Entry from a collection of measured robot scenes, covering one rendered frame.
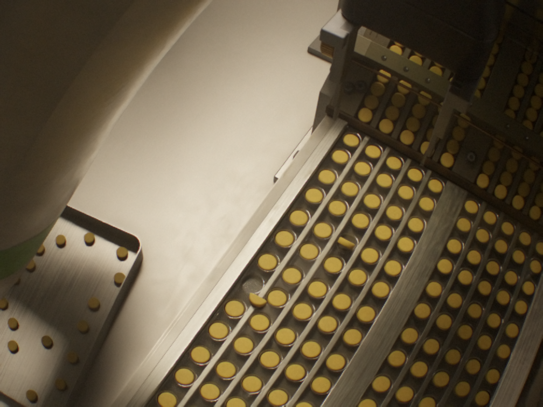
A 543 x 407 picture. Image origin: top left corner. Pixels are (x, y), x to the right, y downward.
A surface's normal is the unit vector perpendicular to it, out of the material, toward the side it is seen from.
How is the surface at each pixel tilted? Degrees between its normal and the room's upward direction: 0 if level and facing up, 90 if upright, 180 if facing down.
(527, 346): 0
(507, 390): 0
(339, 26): 0
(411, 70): 38
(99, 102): 112
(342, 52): 90
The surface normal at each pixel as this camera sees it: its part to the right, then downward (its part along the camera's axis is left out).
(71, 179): 0.65, 0.76
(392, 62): -0.24, -0.04
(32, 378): 0.09, -0.58
